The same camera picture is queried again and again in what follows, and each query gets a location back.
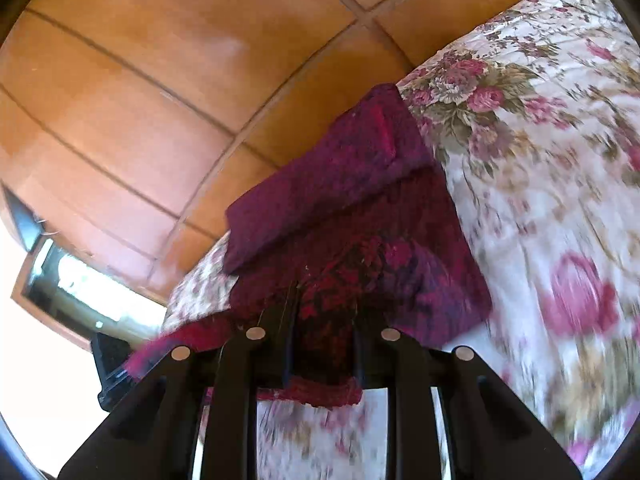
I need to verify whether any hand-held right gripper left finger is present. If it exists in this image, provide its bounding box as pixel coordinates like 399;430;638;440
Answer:
57;287;302;480

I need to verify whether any wooden framed window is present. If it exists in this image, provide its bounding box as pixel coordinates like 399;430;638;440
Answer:
2;185;169;356

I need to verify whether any dark red knit sweater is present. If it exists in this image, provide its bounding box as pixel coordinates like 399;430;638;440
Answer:
122;82;494;408

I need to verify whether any floral bedspread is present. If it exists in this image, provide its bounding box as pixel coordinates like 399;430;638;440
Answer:
162;0;640;480

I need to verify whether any wooden wardrobe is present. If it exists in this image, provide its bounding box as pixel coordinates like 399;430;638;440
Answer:
0;0;581;307

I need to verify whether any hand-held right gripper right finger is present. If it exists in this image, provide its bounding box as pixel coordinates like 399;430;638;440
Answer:
350;324;584;480

